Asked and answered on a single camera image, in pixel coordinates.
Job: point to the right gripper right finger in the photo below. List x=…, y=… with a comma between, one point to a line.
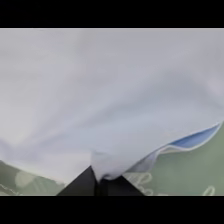
x=118, y=187

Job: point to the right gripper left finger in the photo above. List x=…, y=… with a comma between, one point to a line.
x=85, y=185

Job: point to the light blue shirt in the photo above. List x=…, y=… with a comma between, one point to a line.
x=100, y=93

